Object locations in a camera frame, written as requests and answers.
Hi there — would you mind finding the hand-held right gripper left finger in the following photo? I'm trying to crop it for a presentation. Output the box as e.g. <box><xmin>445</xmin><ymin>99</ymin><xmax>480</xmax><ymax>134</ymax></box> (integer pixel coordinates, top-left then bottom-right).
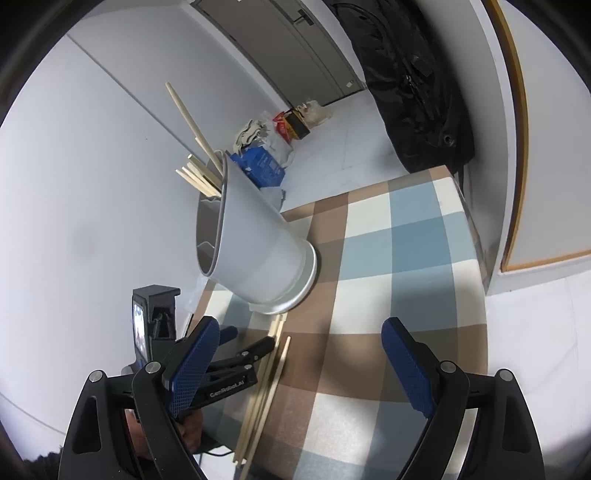
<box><xmin>57</xmin><ymin>316</ymin><xmax>222</xmax><ymax>480</ymax></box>

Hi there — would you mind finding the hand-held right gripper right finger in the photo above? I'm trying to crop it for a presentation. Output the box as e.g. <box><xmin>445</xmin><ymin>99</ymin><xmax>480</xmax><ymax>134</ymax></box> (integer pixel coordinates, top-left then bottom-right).
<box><xmin>381</xmin><ymin>316</ymin><xmax>542</xmax><ymax>480</ymax></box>

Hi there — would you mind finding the grey plastic chopstick holder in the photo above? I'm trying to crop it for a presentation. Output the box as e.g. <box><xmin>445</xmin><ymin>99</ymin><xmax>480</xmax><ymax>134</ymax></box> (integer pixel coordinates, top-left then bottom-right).
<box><xmin>193</xmin><ymin>150</ymin><xmax>318</xmax><ymax>315</ymax></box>

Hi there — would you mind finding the person's left hand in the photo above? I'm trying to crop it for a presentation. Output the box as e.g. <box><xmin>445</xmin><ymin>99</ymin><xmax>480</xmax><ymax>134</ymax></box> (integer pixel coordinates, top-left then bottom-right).
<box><xmin>124</xmin><ymin>408</ymin><xmax>206</xmax><ymax>460</ymax></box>

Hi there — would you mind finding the checked tablecloth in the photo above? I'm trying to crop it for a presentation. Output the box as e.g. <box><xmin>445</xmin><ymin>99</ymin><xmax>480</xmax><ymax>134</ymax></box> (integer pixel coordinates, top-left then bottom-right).
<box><xmin>189</xmin><ymin>165</ymin><xmax>490</xmax><ymax>480</ymax></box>

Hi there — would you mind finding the grey parcel bag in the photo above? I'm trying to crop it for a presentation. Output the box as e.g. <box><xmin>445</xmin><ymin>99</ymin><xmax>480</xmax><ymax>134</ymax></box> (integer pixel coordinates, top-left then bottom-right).
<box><xmin>259</xmin><ymin>185</ymin><xmax>288</xmax><ymax>209</ymax></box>

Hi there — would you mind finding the blue cardboard box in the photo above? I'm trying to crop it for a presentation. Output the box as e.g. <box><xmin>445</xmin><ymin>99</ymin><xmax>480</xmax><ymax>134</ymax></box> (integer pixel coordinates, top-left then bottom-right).
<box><xmin>230</xmin><ymin>147</ymin><xmax>286</xmax><ymax>188</ymax></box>

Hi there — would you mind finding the clear plastic bag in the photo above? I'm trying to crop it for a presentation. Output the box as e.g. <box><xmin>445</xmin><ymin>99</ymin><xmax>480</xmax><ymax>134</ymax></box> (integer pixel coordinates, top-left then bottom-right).
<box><xmin>259</xmin><ymin>111</ymin><xmax>296</xmax><ymax>167</ymax></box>

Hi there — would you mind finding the beige cloth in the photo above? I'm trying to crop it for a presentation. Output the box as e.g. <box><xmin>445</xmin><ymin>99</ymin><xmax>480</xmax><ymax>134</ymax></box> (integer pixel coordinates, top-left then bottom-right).
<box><xmin>233</xmin><ymin>119</ymin><xmax>271</xmax><ymax>151</ymax></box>

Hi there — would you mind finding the wooden framed board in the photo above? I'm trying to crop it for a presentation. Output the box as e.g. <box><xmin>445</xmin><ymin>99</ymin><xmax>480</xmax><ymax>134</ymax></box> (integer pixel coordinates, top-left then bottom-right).
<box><xmin>485</xmin><ymin>0</ymin><xmax>591</xmax><ymax>273</ymax></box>

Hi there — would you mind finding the white plastic bag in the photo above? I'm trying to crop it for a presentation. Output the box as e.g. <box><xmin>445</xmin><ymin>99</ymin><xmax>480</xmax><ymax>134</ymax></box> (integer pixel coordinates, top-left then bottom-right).
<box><xmin>298</xmin><ymin>99</ymin><xmax>333</xmax><ymax>127</ymax></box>

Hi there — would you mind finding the black backpack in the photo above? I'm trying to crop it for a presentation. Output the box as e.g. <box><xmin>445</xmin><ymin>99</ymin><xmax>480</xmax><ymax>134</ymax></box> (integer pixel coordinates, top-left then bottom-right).
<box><xmin>323</xmin><ymin>0</ymin><xmax>476</xmax><ymax>175</ymax></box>

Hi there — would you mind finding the grey door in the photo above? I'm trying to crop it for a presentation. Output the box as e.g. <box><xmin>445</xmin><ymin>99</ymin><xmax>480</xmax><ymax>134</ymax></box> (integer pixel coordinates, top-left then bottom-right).
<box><xmin>189</xmin><ymin>0</ymin><xmax>365</xmax><ymax>108</ymax></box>

